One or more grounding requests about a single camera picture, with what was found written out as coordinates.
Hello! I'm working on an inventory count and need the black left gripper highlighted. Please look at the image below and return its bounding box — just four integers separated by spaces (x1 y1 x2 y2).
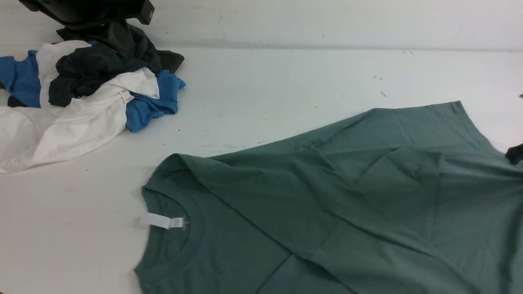
20 0 155 51

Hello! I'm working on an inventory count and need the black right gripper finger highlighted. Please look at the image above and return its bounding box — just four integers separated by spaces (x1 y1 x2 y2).
505 144 523 165

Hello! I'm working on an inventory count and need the green long-sleeved shirt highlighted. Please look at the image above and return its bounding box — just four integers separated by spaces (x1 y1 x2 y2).
135 102 523 294

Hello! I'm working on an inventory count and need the dark navy shirt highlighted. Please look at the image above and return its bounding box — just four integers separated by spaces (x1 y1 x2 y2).
48 22 185 107

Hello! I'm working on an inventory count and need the blue shirt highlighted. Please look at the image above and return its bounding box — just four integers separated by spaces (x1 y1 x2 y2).
1 50 185 133

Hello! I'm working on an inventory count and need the white shirt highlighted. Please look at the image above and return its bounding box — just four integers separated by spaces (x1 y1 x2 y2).
0 40 159 174

